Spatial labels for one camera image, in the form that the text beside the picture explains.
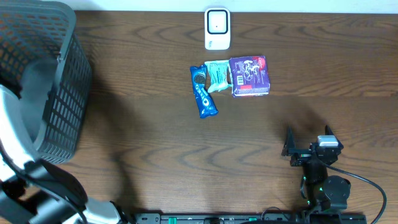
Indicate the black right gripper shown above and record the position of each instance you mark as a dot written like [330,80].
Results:
[290,150]

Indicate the purple snack box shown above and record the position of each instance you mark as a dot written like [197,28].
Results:
[249,76]

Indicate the blue Oreo cookie pack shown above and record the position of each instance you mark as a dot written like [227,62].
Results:
[204,101]

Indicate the mint green snack packet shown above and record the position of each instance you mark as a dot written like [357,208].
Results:
[218,72]

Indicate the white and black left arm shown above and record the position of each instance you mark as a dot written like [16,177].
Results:
[36,191]

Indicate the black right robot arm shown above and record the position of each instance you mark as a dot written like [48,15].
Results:
[324,193]

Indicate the grey plastic mesh basket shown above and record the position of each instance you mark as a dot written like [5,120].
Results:
[44,65]

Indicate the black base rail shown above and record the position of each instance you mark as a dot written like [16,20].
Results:
[269,217]

